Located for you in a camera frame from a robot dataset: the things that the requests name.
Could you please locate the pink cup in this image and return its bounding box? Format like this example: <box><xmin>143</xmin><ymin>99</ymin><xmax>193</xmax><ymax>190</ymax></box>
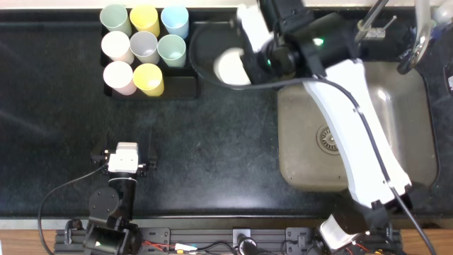
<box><xmin>101</xmin><ymin>30</ymin><xmax>135</xmax><ymax>65</ymax></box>
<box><xmin>103</xmin><ymin>60</ymin><xmax>138</xmax><ymax>96</ymax></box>

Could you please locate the steel sink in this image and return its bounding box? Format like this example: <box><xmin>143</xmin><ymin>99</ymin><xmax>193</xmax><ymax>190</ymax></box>
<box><xmin>277</xmin><ymin>60</ymin><xmax>440</xmax><ymax>194</ymax></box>

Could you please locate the yellow cup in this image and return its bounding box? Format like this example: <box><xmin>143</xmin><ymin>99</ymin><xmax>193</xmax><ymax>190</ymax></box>
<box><xmin>129</xmin><ymin>4</ymin><xmax>161</xmax><ymax>38</ymax></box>
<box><xmin>132</xmin><ymin>63</ymin><xmax>165</xmax><ymax>97</ymax></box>

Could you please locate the steel tap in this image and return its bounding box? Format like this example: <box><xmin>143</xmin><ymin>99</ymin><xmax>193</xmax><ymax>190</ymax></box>
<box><xmin>353</xmin><ymin>0</ymin><xmax>440</xmax><ymax>75</ymax></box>

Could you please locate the grey cup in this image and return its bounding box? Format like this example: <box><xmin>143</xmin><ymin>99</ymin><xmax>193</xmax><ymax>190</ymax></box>
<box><xmin>130</xmin><ymin>30</ymin><xmax>161</xmax><ymax>65</ymax></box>

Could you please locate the white cup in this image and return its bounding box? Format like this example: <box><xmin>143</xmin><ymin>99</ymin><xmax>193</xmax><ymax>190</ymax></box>
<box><xmin>213</xmin><ymin>47</ymin><xmax>253</xmax><ymax>86</ymax></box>

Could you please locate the green cup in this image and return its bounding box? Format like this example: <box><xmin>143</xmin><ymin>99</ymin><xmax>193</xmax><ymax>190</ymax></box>
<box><xmin>156</xmin><ymin>34</ymin><xmax>188</xmax><ymax>68</ymax></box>
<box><xmin>99</xmin><ymin>4</ymin><xmax>132</xmax><ymax>37</ymax></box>

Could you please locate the black tray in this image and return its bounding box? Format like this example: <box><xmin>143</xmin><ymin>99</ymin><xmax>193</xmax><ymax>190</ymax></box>
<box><xmin>100</xmin><ymin>8</ymin><xmax>199</xmax><ymax>101</ymax></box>

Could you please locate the blue cup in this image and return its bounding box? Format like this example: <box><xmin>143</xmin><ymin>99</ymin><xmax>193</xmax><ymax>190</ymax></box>
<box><xmin>160</xmin><ymin>6</ymin><xmax>190</xmax><ymax>40</ymax></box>

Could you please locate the mounting rail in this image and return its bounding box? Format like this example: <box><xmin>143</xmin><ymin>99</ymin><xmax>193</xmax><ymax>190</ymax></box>
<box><xmin>55</xmin><ymin>226</ymin><xmax>403</xmax><ymax>255</ymax></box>

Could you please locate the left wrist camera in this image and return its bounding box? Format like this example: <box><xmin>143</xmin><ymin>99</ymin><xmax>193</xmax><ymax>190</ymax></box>
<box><xmin>107</xmin><ymin>142</ymin><xmax>139</xmax><ymax>174</ymax></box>

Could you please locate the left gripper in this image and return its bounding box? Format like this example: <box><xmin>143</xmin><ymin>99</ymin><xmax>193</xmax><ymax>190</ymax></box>
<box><xmin>90</xmin><ymin>129</ymin><xmax>159</xmax><ymax>178</ymax></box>

